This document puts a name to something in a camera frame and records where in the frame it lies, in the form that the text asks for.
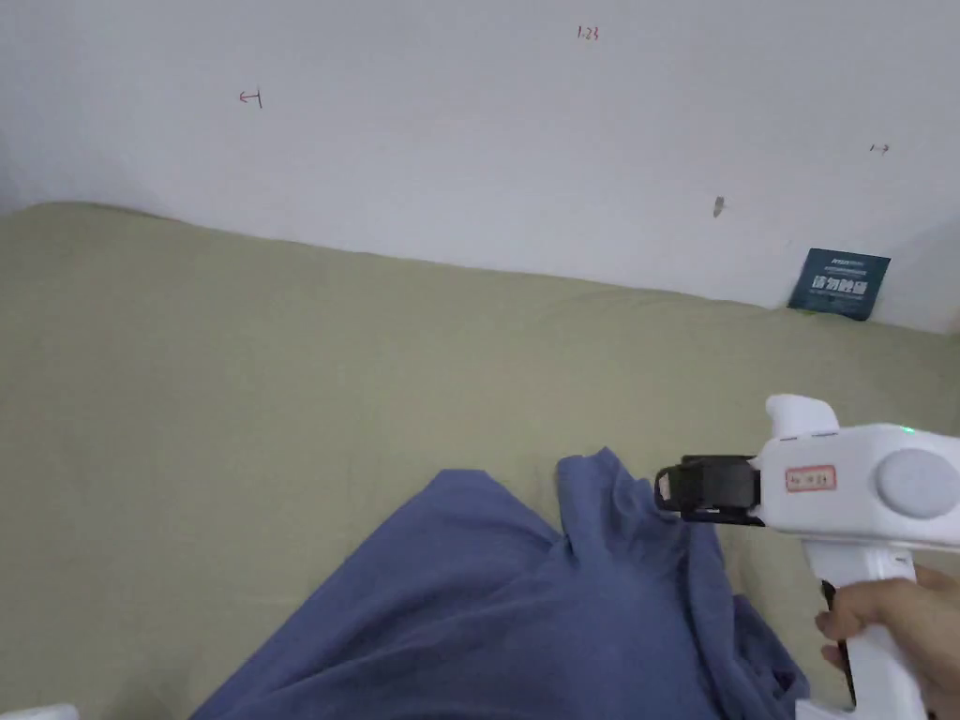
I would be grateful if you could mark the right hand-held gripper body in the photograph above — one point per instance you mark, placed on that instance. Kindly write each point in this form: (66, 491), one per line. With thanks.
(862, 480)

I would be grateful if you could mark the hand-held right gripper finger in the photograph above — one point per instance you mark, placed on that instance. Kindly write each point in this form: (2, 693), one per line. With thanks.
(666, 486)

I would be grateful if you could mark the bed with pale green sheet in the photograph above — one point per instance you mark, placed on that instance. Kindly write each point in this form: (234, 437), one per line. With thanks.
(225, 375)

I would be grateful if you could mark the dark teal card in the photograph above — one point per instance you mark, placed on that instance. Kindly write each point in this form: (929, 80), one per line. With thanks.
(838, 283)

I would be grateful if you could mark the blue garment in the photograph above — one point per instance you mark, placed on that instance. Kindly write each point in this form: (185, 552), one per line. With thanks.
(487, 600)

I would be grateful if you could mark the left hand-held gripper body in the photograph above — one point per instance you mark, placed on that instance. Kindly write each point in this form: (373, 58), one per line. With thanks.
(37, 712)

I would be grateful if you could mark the person's right hand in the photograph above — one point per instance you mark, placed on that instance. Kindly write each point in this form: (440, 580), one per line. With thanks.
(922, 622)

